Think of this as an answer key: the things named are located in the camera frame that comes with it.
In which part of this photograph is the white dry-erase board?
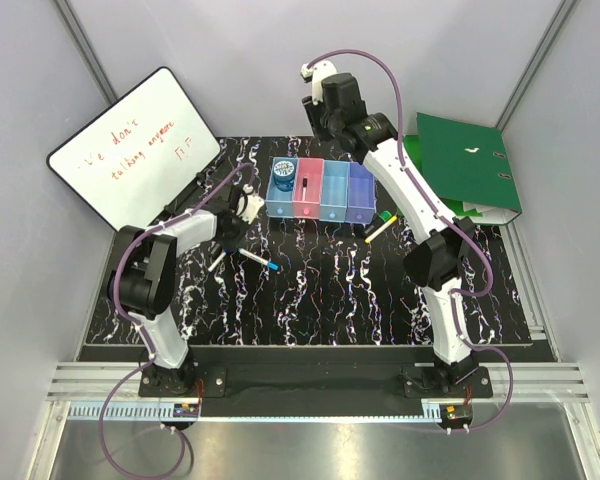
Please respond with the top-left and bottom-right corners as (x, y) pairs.
(46, 67), (220, 230)

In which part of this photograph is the black marble pattern mat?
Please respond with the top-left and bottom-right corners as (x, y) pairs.
(85, 137), (531, 346)

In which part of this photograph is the white marker blue cap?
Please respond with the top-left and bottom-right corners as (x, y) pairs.
(238, 249), (279, 271)

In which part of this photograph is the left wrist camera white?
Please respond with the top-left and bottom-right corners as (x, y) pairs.
(237, 185), (265, 224)

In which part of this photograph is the green black highlighter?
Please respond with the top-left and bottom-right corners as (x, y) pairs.
(363, 210), (392, 237)

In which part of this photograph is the white marker black cap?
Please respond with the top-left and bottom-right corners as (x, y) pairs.
(207, 251), (227, 273)

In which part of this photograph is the pink storage bin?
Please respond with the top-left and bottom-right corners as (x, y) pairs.
(293, 158), (324, 219)

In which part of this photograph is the light blue storage bin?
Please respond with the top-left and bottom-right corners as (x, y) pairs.
(319, 160), (349, 223)

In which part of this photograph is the translucent green plastic folder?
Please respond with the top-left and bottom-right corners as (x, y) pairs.
(404, 135), (422, 170)

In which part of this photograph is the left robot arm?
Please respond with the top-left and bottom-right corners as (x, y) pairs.
(106, 194), (263, 396)

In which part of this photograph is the light blue end bin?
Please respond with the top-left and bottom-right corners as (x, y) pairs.
(265, 158), (298, 218)

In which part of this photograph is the blue round tape dispenser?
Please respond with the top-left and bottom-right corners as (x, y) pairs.
(271, 158), (296, 192)

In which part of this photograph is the white pen black tip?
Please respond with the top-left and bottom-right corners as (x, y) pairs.
(301, 177), (308, 202)

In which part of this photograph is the aluminium rail frame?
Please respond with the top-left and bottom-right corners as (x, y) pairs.
(34, 221), (600, 479)

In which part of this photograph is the yellow white marker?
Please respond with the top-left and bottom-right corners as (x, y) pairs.
(365, 215), (398, 244)

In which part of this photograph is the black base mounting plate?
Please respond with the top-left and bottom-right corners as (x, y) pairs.
(139, 346), (493, 419)

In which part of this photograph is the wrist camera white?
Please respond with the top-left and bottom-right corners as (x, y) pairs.
(300, 60), (337, 105)
(237, 185), (265, 224)

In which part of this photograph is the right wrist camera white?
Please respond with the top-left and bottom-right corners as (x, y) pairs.
(300, 60), (337, 105)

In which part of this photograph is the purple storage bin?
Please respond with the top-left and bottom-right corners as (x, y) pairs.
(345, 162), (376, 225)

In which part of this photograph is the green lever arch binder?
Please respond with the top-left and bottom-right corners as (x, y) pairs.
(416, 113), (522, 225)

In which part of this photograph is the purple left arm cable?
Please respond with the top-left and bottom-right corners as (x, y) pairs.
(98, 163), (259, 476)

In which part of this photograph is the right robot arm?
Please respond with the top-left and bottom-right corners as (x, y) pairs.
(301, 62), (478, 397)

